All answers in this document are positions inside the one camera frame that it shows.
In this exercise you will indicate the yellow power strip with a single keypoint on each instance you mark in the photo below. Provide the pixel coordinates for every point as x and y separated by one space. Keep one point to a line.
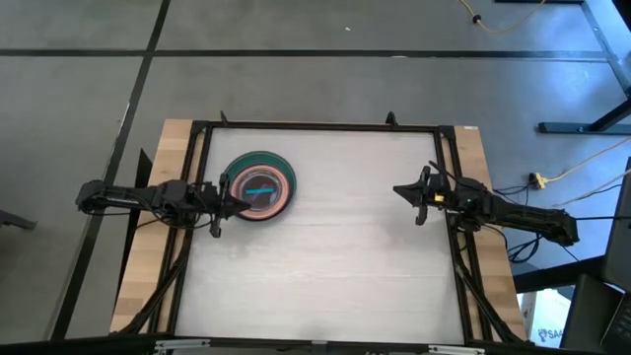
538 180

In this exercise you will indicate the white printed box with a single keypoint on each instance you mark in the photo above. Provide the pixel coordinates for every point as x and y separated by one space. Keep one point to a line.
547 320

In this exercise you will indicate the stack of colourful plates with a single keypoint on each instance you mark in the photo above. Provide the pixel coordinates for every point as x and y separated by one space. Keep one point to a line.
256 157

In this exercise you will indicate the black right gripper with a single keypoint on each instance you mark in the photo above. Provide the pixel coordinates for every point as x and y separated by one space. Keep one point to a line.
434 194

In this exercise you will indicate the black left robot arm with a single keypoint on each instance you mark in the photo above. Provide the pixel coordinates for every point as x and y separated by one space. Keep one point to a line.
123 197

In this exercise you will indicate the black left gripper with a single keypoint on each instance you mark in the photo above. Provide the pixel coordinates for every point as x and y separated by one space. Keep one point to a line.
217 202

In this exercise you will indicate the black table frame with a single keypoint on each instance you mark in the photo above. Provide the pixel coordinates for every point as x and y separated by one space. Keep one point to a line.
320 125

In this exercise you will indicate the silver bracket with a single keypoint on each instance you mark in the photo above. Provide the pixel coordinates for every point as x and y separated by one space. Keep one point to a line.
182 345
456 350

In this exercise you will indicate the transparent red plastic plate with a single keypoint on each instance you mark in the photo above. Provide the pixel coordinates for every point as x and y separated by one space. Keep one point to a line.
261 217

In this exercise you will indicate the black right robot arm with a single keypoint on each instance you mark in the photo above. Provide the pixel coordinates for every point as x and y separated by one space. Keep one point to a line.
517 214

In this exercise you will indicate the black stand base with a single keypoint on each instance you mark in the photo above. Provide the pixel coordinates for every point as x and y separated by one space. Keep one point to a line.
606 54

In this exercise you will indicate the dark desk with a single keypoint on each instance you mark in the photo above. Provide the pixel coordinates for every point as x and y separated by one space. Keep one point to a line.
621 232

